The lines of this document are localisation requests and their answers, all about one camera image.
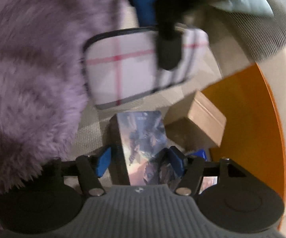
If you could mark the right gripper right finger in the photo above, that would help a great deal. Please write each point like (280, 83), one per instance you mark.
(189, 171)

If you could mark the orange paper bag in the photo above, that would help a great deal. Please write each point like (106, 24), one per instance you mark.
(251, 191)

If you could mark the purple fluffy blanket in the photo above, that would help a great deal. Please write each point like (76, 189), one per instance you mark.
(42, 87)

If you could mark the blue tin case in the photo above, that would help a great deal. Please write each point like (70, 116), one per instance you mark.
(199, 153)

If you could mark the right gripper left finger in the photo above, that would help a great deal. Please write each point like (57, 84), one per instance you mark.
(90, 169)

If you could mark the houndstooth cushion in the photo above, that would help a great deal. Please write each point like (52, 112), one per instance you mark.
(262, 37)

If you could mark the white plaid pouch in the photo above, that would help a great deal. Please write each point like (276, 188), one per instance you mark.
(122, 66)

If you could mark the illustrated card box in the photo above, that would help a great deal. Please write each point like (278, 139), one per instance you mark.
(139, 155)

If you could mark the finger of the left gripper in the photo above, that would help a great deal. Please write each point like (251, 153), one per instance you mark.
(169, 40)

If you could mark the brown cardboard box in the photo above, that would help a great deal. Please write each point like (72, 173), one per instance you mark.
(195, 123)

